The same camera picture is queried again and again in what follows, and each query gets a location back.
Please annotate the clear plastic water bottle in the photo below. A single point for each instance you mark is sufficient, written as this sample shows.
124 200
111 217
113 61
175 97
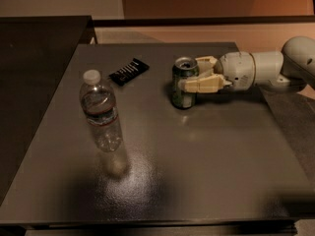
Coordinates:
99 105

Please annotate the green soda can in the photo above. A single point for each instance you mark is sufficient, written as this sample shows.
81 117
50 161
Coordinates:
184 68

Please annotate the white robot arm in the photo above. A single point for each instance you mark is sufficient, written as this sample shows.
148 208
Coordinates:
293 66

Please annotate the black snack bar wrapper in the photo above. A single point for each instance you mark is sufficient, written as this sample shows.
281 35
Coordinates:
129 72

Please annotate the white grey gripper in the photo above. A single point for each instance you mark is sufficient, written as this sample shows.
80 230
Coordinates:
236 70

